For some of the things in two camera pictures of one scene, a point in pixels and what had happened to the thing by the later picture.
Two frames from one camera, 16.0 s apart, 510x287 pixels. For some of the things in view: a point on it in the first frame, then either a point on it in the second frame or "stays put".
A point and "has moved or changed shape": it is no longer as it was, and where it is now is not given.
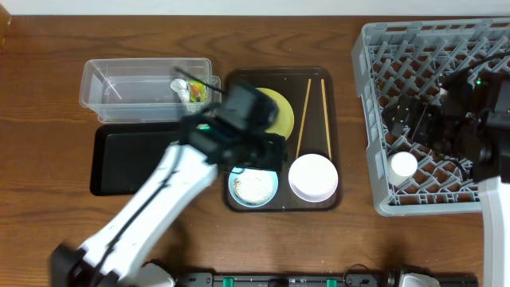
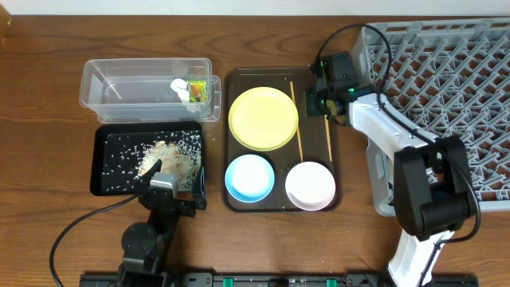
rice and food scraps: x=255 y=188 -> x=125 y=159
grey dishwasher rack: x=412 y=175 stays put
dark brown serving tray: x=311 y=179 stays put
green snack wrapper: x=198 y=92 stays put
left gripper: x=268 y=152 -> x=185 y=205
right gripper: x=428 y=111 -> x=310 y=101
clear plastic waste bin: x=147 y=90 stays put
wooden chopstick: x=304 y=115 has moved or changed shape
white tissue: x=180 y=86 stays put
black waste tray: x=124 y=155 stays put
